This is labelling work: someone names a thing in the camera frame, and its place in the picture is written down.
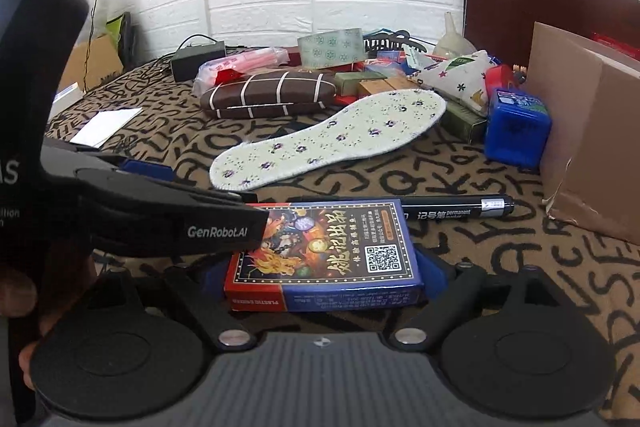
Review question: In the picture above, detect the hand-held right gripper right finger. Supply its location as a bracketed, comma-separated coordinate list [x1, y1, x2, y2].
[387, 249, 556, 350]

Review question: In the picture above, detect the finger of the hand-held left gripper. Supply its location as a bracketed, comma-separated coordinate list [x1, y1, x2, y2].
[42, 142, 258, 205]
[75, 167, 271, 260]

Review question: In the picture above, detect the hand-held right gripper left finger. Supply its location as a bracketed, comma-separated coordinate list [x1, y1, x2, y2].
[97, 257, 261, 350]

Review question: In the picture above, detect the blue playing card box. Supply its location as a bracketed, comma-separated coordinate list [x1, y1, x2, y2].
[223, 199, 427, 313]

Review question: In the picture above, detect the floral white insole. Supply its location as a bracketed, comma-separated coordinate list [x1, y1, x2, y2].
[209, 89, 447, 191]

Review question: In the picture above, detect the blue plastic container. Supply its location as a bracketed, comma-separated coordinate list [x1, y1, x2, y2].
[484, 87, 552, 171]

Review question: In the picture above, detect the brown cardboard box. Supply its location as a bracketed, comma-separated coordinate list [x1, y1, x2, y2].
[525, 21, 640, 245]
[60, 32, 125, 95]

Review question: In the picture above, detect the person's left hand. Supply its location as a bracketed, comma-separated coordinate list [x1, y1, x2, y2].
[0, 263, 40, 319]

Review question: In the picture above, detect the long white blue box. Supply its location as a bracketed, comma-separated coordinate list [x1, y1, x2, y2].
[52, 82, 83, 115]

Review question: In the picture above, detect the white paper sheet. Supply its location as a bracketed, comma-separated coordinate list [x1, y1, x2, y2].
[70, 107, 143, 148]

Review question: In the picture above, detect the flat brown cardboard box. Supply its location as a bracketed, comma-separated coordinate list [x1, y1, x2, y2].
[60, 32, 125, 95]

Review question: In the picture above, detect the brown letter printed blanket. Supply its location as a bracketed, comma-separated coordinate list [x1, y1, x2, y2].
[30, 57, 640, 408]

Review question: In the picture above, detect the black marker pen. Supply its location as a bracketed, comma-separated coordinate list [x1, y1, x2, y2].
[295, 193, 516, 222]

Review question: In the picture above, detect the bright green bag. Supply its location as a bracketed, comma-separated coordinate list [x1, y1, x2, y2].
[105, 14, 126, 50]

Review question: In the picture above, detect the white bubble wrap bag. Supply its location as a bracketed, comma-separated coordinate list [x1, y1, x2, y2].
[75, 0, 108, 32]

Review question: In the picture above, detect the black flat object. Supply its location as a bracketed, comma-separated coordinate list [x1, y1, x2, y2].
[122, 13, 138, 68]

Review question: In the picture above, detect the black box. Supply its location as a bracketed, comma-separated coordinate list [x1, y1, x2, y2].
[170, 38, 227, 82]

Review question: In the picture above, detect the pink white plastic packet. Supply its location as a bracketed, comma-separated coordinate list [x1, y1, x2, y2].
[194, 47, 291, 96]

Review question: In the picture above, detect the brown grid-lined glasses case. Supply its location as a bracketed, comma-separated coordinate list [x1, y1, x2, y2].
[200, 71, 337, 120]

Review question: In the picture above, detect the green box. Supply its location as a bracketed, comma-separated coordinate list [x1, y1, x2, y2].
[334, 72, 388, 96]
[440, 99, 488, 144]

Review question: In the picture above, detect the tan cardboard box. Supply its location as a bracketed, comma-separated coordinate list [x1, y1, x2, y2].
[357, 77, 418, 98]

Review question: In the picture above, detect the floral fabric pouch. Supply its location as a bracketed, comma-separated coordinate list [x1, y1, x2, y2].
[407, 49, 493, 116]

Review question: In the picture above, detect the green patterned tape roll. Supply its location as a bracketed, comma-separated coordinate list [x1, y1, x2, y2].
[297, 27, 365, 70]

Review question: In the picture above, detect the translucent plastic funnel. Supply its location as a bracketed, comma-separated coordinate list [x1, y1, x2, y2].
[432, 12, 476, 59]

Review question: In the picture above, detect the dark hair claw clip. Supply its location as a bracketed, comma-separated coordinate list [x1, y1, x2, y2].
[364, 31, 426, 55]

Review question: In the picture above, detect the bright red box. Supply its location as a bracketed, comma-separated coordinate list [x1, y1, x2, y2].
[592, 33, 640, 60]

